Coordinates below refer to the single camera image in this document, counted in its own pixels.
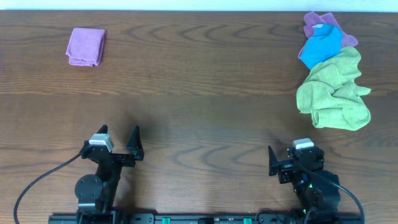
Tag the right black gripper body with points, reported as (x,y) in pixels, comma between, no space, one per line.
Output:
(286,168)

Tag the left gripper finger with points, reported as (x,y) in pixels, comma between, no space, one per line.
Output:
(134,145)
(103,129)

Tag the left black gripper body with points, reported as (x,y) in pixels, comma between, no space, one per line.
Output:
(115,157)

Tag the green microfiber cloth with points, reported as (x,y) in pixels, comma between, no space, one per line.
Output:
(331,96)

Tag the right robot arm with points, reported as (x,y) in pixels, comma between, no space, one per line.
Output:
(304,170)

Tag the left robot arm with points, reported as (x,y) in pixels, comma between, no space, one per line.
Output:
(96,192)

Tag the folded purple cloth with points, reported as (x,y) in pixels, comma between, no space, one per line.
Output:
(85,47)

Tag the crumpled blue cloth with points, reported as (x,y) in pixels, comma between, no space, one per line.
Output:
(322,45)

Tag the crumpled purple cloth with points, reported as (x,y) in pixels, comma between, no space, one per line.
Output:
(348,43)

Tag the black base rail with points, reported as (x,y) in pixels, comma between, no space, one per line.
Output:
(148,218)

